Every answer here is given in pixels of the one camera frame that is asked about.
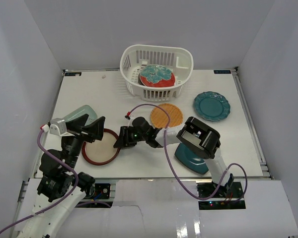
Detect dark teal square plate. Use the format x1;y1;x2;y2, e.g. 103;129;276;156
174;143;209;175

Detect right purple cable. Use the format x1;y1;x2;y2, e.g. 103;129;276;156
125;103;248;201

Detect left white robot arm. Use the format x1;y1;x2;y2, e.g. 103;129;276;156
18;114;105;238

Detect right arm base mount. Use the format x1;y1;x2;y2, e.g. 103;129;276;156
197;181;246;211

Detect red teal floral plate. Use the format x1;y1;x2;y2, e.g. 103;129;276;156
139;64;175;87

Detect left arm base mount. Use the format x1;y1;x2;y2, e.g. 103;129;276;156
76;183;113;208

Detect teal scalloped round plate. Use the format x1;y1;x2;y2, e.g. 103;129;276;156
193;91;231;122

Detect blue table label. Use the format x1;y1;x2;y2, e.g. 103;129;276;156
64;72;81;76
214;69;231;74

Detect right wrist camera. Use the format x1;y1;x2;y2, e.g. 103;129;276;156
125;112;134;120

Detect red rimmed cream plate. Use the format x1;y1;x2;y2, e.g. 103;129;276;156
81;129;120;166

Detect right blue table label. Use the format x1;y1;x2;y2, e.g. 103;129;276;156
214;69;231;74

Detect left blue table label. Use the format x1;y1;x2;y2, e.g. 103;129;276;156
64;72;81;76

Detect grey deer pattern plate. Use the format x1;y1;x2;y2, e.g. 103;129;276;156
138;75;143;86

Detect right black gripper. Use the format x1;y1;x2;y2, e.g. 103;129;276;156
114;126;148;148

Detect pale green rectangular plate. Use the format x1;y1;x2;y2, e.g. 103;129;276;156
63;105;98;126

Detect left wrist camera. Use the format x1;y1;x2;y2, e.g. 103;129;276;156
40;118;73;137

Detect white plastic dish bin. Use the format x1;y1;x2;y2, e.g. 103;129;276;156
120;44;194;102

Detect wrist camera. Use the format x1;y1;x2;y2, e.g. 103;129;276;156
40;118;73;137
125;112;134;120

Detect woven bamboo round plate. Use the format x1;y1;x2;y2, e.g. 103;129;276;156
150;103;183;128

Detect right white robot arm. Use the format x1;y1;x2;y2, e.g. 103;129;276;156
114;117;234;198

